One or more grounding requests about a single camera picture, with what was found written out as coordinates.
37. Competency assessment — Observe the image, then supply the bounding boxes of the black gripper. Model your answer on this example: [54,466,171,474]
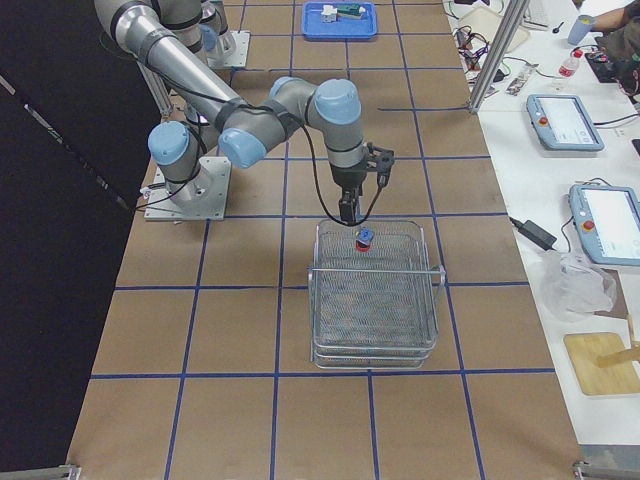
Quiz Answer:
[331,165,366,225]

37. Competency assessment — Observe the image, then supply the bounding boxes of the red emergency stop button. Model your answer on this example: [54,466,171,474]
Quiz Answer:
[355,228,375,252]

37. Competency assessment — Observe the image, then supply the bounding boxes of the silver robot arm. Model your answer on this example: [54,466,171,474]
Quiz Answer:
[199,0,236,63]
[95,1,367,225]

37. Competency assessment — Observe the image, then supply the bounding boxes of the black power adapter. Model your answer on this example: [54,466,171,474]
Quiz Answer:
[517,220,557,251]

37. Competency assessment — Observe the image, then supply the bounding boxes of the blue plastic tray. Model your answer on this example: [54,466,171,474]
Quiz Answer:
[301,1,378,41]

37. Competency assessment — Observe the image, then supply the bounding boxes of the green terminal block module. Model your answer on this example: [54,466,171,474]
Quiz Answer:
[336,4,366,19]

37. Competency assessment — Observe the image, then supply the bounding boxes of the clear plastic bag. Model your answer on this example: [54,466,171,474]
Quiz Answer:
[532,251,618,323]

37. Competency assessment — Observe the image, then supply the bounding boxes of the upper blue teach pendant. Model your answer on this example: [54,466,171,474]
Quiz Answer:
[526,94,604,152]

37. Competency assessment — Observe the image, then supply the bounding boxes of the blue teach pendant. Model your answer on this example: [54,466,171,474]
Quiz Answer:
[568,184,639,267]
[526,94,604,152]

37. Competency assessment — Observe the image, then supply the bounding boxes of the beige tray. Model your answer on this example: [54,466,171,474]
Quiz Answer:
[459,7,531,53]

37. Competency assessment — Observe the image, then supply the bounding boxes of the lower blue teach pendant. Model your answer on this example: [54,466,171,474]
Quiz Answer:
[568,184,639,267]

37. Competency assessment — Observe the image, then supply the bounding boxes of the red capped plastic bottle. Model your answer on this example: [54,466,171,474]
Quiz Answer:
[557,49,583,80]

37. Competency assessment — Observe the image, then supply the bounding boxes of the wooden board stand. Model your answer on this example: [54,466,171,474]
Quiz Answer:
[563,315,639,396]

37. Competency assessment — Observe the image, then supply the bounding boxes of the blue cup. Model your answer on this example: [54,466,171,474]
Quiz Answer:
[567,15,595,46]

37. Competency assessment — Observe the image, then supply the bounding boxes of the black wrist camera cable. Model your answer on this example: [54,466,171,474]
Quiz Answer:
[297,119,389,226]

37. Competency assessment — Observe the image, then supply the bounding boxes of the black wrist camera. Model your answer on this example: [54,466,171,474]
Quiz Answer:
[364,142,395,189]

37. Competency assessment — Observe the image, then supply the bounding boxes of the wire mesh shelf basket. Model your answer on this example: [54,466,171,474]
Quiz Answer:
[308,220,446,369]

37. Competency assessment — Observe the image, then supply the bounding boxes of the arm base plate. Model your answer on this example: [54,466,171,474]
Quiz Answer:
[202,28,251,69]
[144,156,232,221]

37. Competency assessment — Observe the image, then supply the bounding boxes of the aluminium frame post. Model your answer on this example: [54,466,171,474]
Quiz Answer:
[468,0,529,113]

